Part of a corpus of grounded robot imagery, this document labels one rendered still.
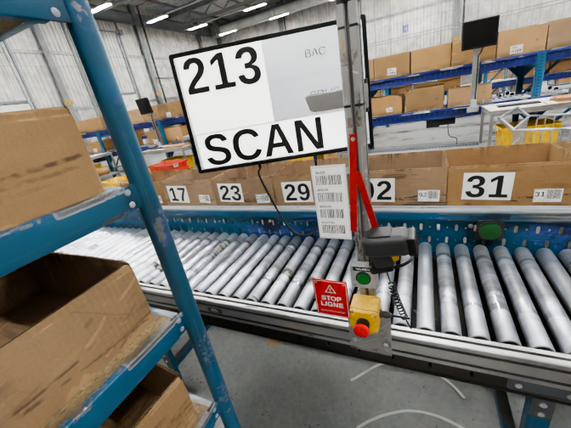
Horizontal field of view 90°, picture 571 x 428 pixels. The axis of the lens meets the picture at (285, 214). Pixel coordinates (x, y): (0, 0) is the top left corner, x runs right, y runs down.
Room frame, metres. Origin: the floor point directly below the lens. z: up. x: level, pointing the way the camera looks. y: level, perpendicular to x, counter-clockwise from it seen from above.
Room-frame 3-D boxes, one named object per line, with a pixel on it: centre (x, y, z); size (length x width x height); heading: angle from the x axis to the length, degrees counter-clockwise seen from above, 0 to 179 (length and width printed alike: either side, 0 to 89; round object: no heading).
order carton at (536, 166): (1.10, -0.90, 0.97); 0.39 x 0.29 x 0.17; 62
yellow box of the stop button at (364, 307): (0.58, -0.19, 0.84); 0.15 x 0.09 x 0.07; 62
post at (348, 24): (0.65, -0.19, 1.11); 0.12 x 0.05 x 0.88; 62
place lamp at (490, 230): (0.93, -0.75, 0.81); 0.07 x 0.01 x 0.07; 62
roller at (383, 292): (0.88, -0.33, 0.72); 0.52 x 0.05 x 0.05; 152
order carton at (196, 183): (1.83, 0.49, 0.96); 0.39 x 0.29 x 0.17; 62
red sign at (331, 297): (0.66, -0.11, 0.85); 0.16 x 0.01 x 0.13; 62
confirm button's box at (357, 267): (0.62, -0.17, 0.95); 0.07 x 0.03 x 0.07; 62
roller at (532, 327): (0.70, -0.68, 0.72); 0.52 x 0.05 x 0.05; 152
